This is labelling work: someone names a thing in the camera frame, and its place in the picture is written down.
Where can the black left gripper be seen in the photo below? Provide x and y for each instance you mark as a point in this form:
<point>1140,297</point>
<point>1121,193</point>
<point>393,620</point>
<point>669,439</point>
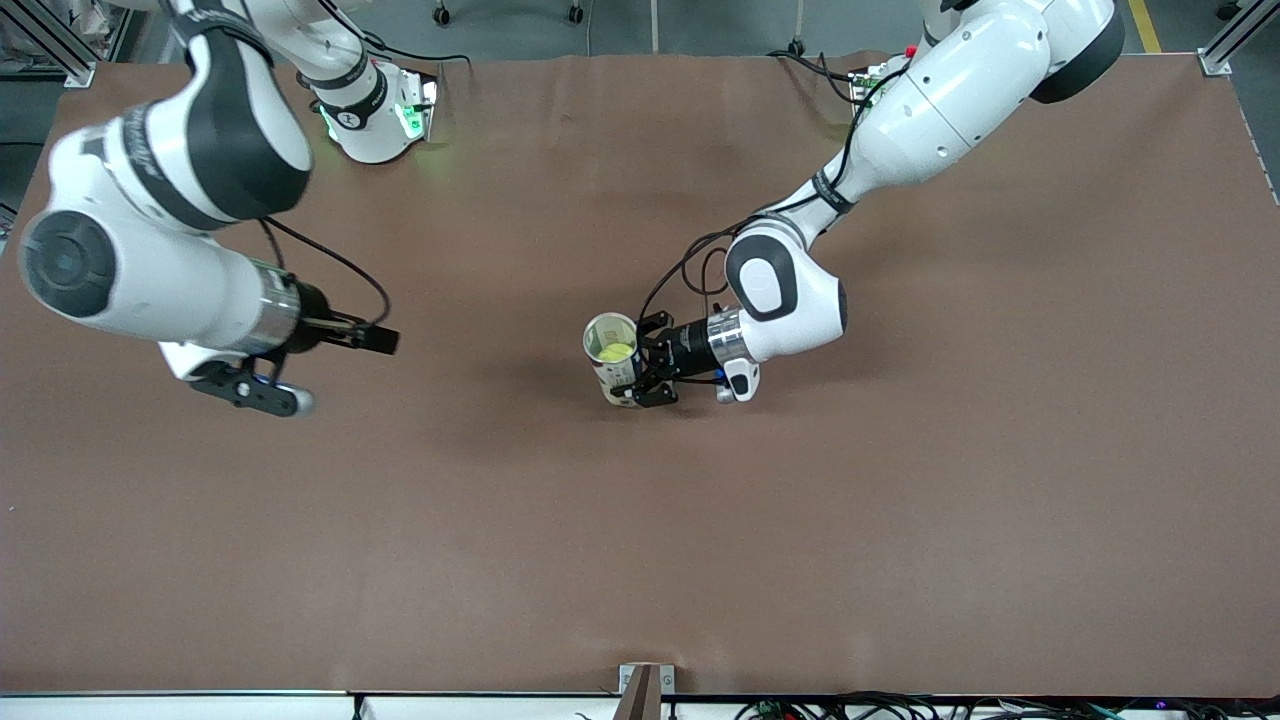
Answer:
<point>686,350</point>

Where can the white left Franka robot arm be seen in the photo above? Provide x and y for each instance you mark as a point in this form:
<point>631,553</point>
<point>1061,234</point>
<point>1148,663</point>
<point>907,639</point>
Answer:
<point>960,90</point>

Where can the white and blue tennis ball can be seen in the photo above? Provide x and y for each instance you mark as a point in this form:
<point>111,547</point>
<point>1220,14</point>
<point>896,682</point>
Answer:
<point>615,385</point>

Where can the silver metal table bracket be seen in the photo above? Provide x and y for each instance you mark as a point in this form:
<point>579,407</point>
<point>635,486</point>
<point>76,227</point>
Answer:
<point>645,690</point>

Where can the aluminium frame profile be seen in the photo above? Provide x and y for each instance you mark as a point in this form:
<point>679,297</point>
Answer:
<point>60,50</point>
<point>1235,35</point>

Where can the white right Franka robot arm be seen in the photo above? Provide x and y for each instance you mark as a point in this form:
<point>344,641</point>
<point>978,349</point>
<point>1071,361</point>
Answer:
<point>150,280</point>

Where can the yellow tennis ball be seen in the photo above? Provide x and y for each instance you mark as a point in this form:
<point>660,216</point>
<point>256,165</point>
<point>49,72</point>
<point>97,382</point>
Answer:
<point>615,352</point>

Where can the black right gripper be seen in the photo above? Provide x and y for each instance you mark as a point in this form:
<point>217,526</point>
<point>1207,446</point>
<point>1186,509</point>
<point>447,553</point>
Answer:
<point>312,310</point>

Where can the brown table cover sheet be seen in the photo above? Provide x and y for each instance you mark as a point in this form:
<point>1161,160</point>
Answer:
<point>600,520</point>

